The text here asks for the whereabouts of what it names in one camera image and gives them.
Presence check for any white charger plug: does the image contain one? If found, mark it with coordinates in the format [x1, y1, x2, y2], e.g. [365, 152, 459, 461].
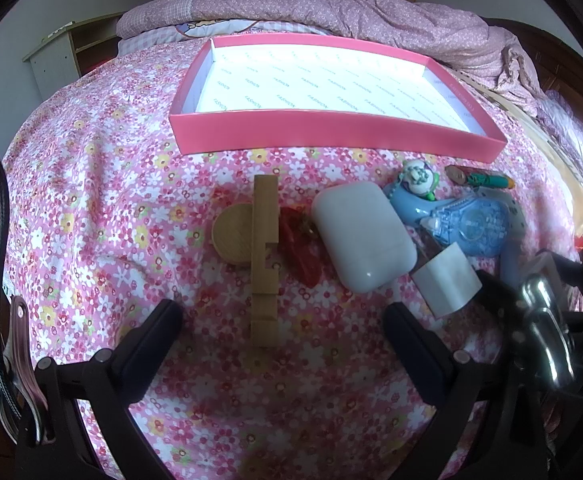
[412, 243, 482, 318]

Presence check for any blue correction tape dispenser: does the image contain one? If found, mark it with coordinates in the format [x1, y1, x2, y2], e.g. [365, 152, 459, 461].
[417, 196, 509, 258]

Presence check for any light blue handle toy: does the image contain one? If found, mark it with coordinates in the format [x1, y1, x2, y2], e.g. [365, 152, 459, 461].
[383, 183, 455, 226]

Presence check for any green orange battery pack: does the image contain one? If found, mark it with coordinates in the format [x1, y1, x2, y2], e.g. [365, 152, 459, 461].
[444, 165, 515, 190]

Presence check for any white earbuds case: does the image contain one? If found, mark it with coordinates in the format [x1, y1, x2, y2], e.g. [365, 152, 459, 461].
[311, 181, 417, 294]

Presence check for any green white figure keychain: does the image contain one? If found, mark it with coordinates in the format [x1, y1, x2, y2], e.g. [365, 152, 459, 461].
[399, 159, 440, 202]

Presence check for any wooden phone stand bar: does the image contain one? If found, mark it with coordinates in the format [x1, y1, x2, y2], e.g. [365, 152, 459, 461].
[250, 174, 279, 348]

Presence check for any round wooden disc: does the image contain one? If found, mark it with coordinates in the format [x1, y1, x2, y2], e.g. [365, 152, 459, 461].
[211, 203, 252, 266]

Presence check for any red toy keychain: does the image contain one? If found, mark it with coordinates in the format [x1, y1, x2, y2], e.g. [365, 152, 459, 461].
[278, 207, 322, 288]

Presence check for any grey perforated metal block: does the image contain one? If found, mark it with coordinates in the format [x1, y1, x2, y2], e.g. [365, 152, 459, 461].
[500, 193, 527, 240]

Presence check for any metal spring clip right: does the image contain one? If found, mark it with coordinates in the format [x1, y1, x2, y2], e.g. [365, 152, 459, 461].
[520, 273, 575, 390]

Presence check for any metal spring clip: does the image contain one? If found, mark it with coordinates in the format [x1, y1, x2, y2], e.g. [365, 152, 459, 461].
[0, 296, 55, 445]
[520, 273, 575, 390]

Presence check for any metal spring clip left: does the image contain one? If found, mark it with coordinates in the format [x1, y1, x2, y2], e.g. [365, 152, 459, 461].
[0, 296, 55, 445]

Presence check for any pink floral bedsheet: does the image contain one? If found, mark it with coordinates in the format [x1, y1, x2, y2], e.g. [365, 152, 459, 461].
[0, 34, 583, 480]

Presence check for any yellow brown blanket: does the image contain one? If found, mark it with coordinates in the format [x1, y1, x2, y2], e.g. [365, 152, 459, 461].
[449, 70, 583, 237]

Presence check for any dark wooden headboard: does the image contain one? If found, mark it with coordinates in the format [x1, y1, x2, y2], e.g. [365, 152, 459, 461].
[485, 18, 583, 96]

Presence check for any pink quilted blanket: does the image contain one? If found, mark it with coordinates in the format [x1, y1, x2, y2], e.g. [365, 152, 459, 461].
[116, 0, 544, 115]

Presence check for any pink shallow cardboard box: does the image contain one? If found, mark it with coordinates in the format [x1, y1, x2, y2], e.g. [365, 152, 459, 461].
[169, 34, 507, 162]

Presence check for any cartoon print pillow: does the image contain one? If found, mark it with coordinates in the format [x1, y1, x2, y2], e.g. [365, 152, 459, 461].
[175, 18, 256, 39]

